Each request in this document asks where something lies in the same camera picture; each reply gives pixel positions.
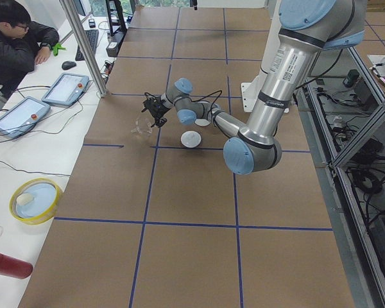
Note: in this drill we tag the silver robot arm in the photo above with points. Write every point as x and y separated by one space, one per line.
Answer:
307 27
188 111

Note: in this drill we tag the red cylindrical bottle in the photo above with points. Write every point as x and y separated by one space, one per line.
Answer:
15 268

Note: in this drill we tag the far teach pendant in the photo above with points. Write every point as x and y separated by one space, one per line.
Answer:
66 90

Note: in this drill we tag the black computer mouse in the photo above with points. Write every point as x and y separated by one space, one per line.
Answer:
66 65

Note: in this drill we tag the near teach pendant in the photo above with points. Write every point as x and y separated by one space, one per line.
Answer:
22 117

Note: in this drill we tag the black device box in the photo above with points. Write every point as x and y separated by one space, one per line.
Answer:
114 44

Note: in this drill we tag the seated person in black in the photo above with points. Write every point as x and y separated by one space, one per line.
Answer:
24 44

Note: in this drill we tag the teach pendant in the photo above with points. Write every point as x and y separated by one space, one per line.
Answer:
22 117
66 90

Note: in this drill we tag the aluminium frame post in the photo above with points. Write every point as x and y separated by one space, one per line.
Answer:
79 33

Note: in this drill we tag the green plastic toy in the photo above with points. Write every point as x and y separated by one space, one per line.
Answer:
58 47

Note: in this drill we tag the yellow rimmed bowl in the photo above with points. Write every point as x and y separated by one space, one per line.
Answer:
35 201

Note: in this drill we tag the clear plastic funnel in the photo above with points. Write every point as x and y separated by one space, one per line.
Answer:
142 127

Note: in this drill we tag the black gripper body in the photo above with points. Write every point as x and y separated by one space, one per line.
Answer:
156 110

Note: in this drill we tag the white ceramic lid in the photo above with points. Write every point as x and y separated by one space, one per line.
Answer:
190 139

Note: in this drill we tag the white enamel mug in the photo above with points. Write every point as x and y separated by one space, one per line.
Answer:
202 122

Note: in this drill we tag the aluminium side rack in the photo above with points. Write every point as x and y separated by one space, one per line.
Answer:
343 112

